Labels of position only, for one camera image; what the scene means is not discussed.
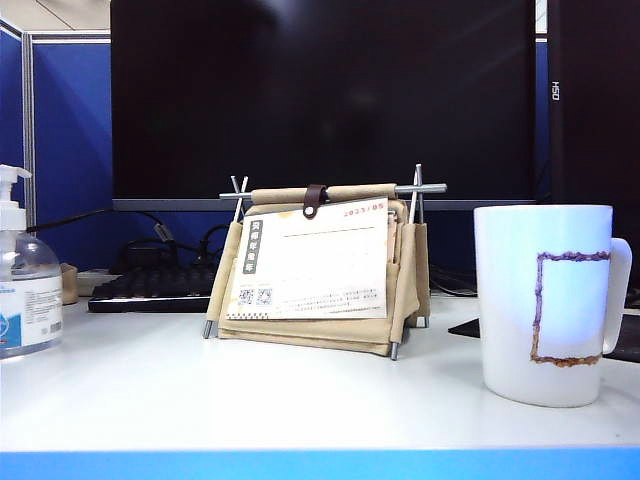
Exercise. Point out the white power strip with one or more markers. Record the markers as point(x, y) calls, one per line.
point(97, 280)

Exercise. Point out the grey partition post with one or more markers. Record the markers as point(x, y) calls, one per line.
point(28, 125)

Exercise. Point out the white desk calendar card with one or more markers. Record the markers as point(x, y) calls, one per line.
point(320, 270)

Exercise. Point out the clear hand sanitizer pump bottle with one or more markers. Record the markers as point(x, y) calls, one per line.
point(30, 300)

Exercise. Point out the blue office partition panel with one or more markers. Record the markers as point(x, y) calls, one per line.
point(10, 100)
point(70, 125)

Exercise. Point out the black power plug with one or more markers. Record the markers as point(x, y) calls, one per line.
point(142, 256)

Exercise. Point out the beige canvas calendar stand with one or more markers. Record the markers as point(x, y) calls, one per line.
point(405, 290)

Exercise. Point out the large black computer monitor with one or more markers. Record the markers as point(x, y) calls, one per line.
point(320, 100)

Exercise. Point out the black computer keyboard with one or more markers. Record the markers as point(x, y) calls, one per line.
point(150, 292)

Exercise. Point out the black monitor with HSO logo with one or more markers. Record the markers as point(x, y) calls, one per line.
point(595, 125)

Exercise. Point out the white ceramic mug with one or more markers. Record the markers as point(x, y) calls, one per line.
point(510, 300)

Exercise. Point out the beige desk holder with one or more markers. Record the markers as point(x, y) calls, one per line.
point(69, 285)

